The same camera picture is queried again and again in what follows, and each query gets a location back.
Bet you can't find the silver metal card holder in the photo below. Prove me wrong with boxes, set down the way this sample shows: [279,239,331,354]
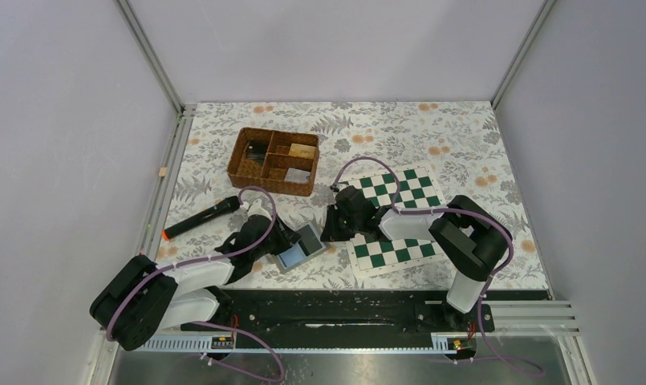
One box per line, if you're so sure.
[274,222,331,273]

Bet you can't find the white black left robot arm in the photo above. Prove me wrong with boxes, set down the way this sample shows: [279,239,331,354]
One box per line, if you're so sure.
[89,214,301,351]

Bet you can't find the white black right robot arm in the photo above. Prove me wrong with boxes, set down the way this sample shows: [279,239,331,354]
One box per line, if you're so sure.
[321,184,514,330]

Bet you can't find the silver cards in basket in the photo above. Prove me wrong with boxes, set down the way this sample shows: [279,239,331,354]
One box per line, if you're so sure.
[283,168,311,184]

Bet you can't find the gold cards in basket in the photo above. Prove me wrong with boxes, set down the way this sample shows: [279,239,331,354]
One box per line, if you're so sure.
[288,144,317,159]

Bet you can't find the black cards in basket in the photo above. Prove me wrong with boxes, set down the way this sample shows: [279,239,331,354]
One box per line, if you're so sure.
[245,140,269,165]

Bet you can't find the black microphone orange tip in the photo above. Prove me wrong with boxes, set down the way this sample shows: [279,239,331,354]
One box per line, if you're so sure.
[161,196,241,241]

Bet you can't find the green white chessboard mat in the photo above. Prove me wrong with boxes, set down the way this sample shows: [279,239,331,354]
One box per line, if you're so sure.
[339,162,447,278]

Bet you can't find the brown woven divided basket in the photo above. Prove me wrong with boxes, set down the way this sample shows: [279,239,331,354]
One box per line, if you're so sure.
[226,128,320,197]

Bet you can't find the floral patterned table mat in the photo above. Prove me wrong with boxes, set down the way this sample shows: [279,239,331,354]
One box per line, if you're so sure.
[148,101,550,290]

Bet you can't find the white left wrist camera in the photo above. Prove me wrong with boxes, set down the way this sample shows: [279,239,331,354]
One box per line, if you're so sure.
[241,198,273,220]

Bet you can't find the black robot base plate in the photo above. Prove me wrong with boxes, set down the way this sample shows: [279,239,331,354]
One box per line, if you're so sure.
[211,289,495,351]

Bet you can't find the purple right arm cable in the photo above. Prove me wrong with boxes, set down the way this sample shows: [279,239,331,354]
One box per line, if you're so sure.
[328,156,548,380]

